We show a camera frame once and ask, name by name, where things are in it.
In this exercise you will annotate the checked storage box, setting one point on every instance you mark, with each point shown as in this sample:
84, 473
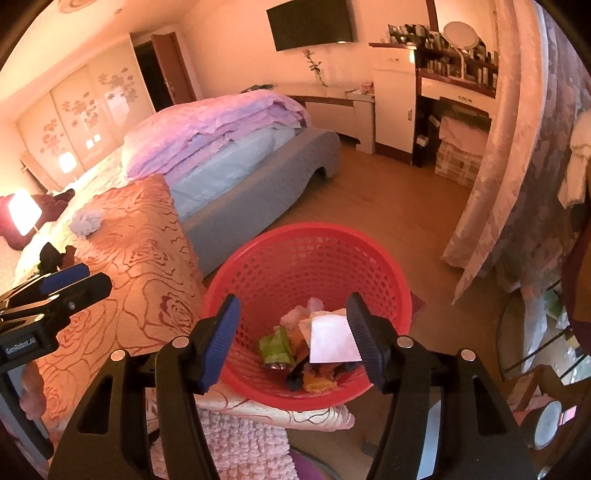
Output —
461, 157

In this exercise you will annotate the dressing table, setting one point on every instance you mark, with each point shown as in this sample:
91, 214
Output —
461, 92

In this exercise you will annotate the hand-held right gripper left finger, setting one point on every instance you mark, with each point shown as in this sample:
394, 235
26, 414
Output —
221, 341

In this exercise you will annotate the pink folded duvet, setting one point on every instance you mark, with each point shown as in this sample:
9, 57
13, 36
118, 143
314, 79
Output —
207, 124

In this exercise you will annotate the brown wooden door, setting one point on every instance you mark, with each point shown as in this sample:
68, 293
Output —
175, 64

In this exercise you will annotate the round glass side table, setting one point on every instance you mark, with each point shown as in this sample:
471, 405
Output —
531, 351

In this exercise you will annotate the wall mounted television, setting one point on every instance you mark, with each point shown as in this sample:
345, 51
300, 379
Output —
314, 23

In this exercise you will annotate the flower pattern curtain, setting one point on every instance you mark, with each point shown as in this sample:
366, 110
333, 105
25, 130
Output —
521, 161

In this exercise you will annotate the large table lamp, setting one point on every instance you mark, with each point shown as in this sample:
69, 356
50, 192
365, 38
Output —
25, 210

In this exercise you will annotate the pink fluffy mat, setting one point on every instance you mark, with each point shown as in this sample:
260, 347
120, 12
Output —
249, 443

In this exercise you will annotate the red plastic basket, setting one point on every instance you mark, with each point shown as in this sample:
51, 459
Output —
300, 258

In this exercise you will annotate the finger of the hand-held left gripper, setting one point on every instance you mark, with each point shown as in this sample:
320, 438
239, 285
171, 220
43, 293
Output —
87, 290
64, 279

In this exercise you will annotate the round white mirror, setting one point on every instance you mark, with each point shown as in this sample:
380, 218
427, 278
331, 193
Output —
461, 34

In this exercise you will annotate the green snack packet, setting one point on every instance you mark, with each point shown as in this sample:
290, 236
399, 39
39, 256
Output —
274, 348

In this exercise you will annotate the row of cosmetic bottles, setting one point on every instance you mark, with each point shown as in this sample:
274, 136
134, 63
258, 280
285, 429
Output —
434, 64

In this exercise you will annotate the light blue bed sheet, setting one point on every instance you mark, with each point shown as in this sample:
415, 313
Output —
231, 161

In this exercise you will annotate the rose in vase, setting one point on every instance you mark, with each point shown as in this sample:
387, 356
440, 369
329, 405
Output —
314, 62

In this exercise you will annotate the white paper sheet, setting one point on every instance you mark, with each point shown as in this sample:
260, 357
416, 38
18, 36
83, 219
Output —
332, 341

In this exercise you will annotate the grey bed frame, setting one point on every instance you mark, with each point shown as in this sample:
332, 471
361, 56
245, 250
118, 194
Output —
277, 184

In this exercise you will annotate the round table clock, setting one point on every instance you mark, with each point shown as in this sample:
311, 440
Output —
547, 422

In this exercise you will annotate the white hanging garment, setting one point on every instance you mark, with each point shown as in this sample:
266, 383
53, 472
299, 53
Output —
577, 161

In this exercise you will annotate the low white desk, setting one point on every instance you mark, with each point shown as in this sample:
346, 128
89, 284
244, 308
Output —
332, 110

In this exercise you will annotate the black plastic bag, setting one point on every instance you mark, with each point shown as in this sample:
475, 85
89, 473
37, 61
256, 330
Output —
51, 256

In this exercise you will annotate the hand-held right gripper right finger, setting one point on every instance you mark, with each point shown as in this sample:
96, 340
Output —
364, 341

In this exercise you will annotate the white tissue paper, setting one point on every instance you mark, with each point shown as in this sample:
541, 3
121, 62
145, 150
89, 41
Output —
295, 318

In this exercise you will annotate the white crumpled tissue ball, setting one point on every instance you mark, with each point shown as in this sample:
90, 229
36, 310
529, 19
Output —
85, 221

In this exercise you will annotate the white cabinet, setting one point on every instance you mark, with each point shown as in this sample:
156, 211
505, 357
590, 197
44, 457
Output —
392, 106

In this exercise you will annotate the flower print wardrobe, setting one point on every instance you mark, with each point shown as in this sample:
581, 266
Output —
92, 101

